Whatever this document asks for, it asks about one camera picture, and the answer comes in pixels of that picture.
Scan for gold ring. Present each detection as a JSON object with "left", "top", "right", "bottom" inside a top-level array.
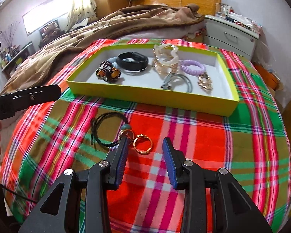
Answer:
[{"left": 132, "top": 134, "right": 153, "bottom": 155}]

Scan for grey cord bracelet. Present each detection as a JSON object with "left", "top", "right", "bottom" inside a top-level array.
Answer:
[{"left": 160, "top": 72, "right": 193, "bottom": 94}]

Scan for gold chain jewelry piece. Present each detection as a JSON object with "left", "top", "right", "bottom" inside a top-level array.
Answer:
[{"left": 197, "top": 72, "right": 213, "bottom": 94}]

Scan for black amber beaded bracelet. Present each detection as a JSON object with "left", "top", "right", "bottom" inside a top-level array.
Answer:
[{"left": 95, "top": 60, "right": 122, "bottom": 84}]

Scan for black smart band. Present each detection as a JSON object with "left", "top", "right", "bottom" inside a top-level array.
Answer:
[{"left": 115, "top": 52, "right": 149, "bottom": 72}]

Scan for red green plaid cloth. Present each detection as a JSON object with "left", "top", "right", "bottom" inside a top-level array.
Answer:
[{"left": 0, "top": 40, "right": 291, "bottom": 232}]

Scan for side shelf with items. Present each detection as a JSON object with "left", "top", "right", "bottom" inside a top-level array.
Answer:
[{"left": 0, "top": 42, "right": 36, "bottom": 79}]

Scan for brown patterned blanket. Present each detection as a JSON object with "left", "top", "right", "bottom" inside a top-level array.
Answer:
[{"left": 1, "top": 4, "right": 204, "bottom": 95}]

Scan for green white shallow tray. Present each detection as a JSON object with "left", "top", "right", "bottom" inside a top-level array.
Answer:
[{"left": 67, "top": 44, "right": 240, "bottom": 117}]

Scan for teddy bear picture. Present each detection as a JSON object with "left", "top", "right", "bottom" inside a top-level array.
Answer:
[{"left": 39, "top": 19, "right": 61, "bottom": 41}]

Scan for orange box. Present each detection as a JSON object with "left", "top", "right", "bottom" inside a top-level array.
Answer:
[{"left": 253, "top": 63, "right": 280, "bottom": 91}]

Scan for spotted curtain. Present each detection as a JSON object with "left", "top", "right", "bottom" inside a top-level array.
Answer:
[{"left": 66, "top": 0, "right": 97, "bottom": 30}]

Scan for grey white nightstand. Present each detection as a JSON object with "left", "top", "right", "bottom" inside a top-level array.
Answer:
[{"left": 204, "top": 15, "right": 259, "bottom": 61}]

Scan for clutter on nightstand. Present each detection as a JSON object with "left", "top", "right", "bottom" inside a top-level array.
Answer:
[{"left": 229, "top": 12, "right": 262, "bottom": 35}]

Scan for clear glass cup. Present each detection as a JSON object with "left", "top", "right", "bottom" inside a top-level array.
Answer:
[{"left": 220, "top": 4, "right": 231, "bottom": 16}]

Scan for purple spiral hair tie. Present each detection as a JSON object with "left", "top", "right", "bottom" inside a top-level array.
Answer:
[{"left": 179, "top": 59, "right": 207, "bottom": 77}]

